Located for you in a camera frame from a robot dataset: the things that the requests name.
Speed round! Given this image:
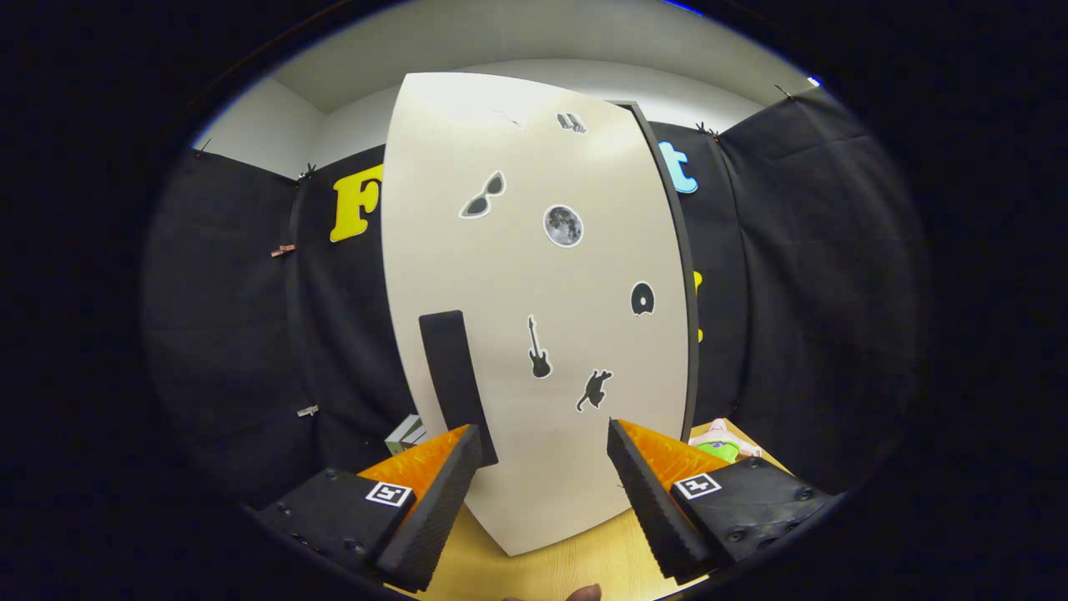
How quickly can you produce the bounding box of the green book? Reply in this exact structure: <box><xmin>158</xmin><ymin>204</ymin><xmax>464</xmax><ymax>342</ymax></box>
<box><xmin>385</xmin><ymin>415</ymin><xmax>422</xmax><ymax>456</ymax></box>

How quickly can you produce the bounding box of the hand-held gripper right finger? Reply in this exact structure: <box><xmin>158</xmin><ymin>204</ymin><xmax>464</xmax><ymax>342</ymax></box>
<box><xmin>607</xmin><ymin>417</ymin><xmax>839</xmax><ymax>585</ymax></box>

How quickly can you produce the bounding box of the black door handle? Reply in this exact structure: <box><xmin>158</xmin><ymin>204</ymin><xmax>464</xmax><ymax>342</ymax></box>
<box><xmin>418</xmin><ymin>310</ymin><xmax>500</xmax><ymax>468</ymax></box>

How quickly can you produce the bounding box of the black backdrop cloth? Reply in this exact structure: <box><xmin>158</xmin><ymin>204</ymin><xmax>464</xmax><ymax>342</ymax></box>
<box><xmin>142</xmin><ymin>83</ymin><xmax>927</xmax><ymax>510</ymax></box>

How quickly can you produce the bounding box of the beige cabinet door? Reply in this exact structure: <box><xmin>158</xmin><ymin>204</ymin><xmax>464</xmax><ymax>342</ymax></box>
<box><xmin>380</xmin><ymin>71</ymin><xmax>692</xmax><ymax>558</ymax></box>

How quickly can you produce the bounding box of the pink and green plush toy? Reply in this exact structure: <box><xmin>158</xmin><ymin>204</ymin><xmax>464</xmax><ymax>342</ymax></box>
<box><xmin>688</xmin><ymin>417</ymin><xmax>762</xmax><ymax>464</ymax></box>

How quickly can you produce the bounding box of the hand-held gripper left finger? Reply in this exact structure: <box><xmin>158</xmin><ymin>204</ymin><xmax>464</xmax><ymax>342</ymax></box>
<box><xmin>254</xmin><ymin>423</ymin><xmax>485</xmax><ymax>593</ymax></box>

